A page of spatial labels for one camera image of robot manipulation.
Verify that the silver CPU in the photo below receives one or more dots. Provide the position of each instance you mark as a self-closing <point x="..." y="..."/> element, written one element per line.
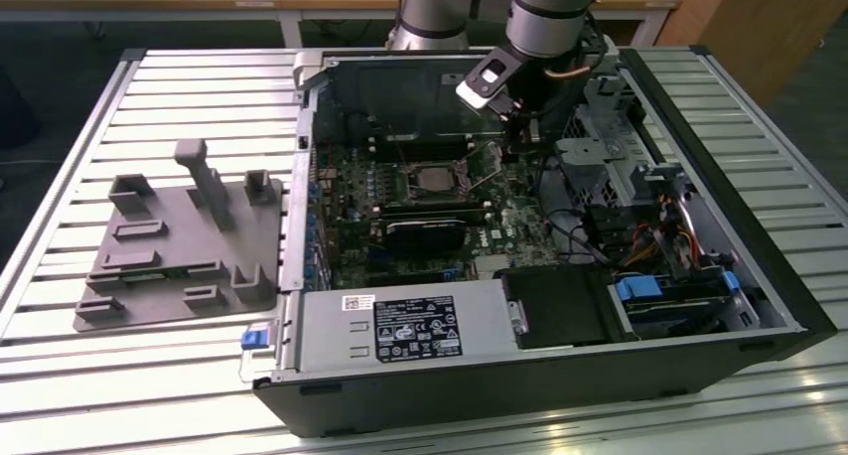
<point x="434" y="179"/>

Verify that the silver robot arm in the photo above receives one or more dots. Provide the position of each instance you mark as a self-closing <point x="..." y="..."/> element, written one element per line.
<point x="550" y="23"/>

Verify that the black RAM slot block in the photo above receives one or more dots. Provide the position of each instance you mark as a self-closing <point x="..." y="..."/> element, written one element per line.
<point x="424" y="149"/>

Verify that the black CPU socket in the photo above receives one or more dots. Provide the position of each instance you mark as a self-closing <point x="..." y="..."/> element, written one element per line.
<point x="411" y="194"/>

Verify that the silver disk bay cage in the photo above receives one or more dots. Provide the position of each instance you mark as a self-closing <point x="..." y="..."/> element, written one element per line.
<point x="583" y="152"/>

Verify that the green motherboard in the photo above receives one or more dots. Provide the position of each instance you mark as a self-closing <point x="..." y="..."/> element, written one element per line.
<point x="523" y="226"/>

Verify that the black RAM stick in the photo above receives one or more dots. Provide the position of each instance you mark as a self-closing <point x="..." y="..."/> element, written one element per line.
<point x="434" y="214"/>
<point x="431" y="205"/>

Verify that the black graphics card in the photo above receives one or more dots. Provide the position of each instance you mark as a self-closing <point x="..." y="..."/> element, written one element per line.
<point x="424" y="236"/>

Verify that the silver chipset heatsink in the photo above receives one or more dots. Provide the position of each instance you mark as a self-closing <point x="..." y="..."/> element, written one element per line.
<point x="491" y="266"/>

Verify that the wooden cabinet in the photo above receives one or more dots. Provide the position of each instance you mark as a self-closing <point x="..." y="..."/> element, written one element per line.
<point x="782" y="28"/>

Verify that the blue disk carrier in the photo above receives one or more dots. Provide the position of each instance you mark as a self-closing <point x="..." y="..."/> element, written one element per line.
<point x="639" y="288"/>

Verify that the black plastic shroud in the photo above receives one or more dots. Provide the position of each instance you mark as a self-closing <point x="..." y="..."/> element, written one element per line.
<point x="563" y="306"/>

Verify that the blue plastic clip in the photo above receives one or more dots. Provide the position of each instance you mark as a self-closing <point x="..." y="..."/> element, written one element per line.
<point x="730" y="282"/>

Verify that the black disk drive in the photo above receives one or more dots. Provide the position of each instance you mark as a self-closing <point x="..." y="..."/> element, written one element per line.
<point x="670" y="313"/>

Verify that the grey power supply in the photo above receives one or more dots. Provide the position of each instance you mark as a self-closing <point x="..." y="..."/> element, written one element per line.
<point x="318" y="326"/>

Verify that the black PC case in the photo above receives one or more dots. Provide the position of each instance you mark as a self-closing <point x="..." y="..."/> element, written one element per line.
<point x="464" y="390"/>

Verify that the grey parts rack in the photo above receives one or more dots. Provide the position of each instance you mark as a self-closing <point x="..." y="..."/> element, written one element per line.
<point x="172" y="226"/>

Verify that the blue case latch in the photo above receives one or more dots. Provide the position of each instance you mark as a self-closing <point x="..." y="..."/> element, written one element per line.
<point x="255" y="339"/>

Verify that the green RAM stick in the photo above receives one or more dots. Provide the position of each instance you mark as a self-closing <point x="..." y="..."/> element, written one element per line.
<point x="152" y="274"/>

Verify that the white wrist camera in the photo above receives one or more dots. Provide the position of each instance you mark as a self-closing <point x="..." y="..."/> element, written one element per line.
<point x="487" y="80"/>

